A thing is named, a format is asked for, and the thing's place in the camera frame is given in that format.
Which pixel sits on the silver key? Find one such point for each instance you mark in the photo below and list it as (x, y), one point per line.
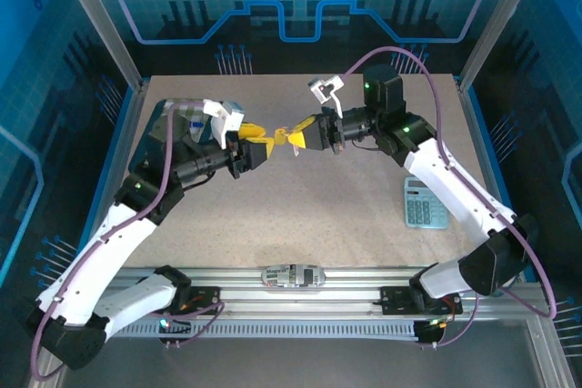
(295, 151)

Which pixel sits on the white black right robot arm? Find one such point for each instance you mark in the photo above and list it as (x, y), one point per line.
(454, 188)

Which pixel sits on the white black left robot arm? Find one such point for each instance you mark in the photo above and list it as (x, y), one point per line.
(113, 242)

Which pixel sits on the green white checked cloth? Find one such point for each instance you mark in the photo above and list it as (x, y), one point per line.
(200, 115)

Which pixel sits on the blue table edge strip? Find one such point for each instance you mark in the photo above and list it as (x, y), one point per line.
(484, 133)
(103, 179)

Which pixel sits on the light blue calculator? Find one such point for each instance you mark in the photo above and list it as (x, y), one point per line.
(425, 211)

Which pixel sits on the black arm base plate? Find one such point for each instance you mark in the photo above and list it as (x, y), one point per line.
(204, 299)
(395, 299)

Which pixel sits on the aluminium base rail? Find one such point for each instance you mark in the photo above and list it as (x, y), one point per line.
(354, 290)

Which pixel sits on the aluminium frame post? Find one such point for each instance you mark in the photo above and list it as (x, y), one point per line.
(500, 20)
(103, 20)

